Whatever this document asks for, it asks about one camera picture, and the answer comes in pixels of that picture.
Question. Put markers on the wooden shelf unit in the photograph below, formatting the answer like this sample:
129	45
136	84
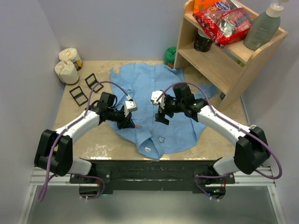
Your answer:
231	69

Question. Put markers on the white cloth bag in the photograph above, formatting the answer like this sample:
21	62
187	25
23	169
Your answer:
67	72
71	54

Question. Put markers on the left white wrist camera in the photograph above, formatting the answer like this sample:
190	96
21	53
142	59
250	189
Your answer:
129	107

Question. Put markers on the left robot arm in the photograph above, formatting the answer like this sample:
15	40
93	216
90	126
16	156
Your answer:
55	149

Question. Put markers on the green pump bottle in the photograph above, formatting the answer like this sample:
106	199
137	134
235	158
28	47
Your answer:
265	26

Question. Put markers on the dark jar on shelf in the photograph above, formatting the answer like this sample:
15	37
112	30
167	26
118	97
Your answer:
202	41

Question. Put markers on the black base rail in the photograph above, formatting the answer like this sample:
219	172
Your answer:
149	175

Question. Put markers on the orange snack box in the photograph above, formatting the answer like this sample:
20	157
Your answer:
200	5

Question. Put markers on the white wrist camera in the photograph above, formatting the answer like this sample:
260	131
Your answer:
157	98
129	107

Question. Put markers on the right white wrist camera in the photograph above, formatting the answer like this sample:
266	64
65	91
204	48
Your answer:
157	98

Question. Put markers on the black stand rear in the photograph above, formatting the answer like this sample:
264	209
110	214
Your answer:
92	83

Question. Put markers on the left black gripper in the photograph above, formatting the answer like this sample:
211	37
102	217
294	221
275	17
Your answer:
125	122

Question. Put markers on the white cloth bag rear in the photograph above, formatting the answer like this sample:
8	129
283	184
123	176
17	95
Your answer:
71	54

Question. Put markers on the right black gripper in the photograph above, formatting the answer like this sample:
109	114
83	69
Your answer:
160	116

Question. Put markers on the black stand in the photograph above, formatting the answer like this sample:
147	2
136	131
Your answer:
79	97
92	83

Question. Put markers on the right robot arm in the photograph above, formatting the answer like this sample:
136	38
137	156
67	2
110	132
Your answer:
249	142

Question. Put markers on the white cloth bag front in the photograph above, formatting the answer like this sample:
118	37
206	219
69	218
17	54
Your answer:
67	72

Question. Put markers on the red candy bag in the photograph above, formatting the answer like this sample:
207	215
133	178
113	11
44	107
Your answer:
225	22

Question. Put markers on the silver leaf brooch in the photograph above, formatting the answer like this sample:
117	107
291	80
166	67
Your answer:
161	139

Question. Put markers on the green lidded container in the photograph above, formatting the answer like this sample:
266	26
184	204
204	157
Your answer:
169	57

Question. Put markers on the black stand front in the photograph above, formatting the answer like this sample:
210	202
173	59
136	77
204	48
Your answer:
79	97

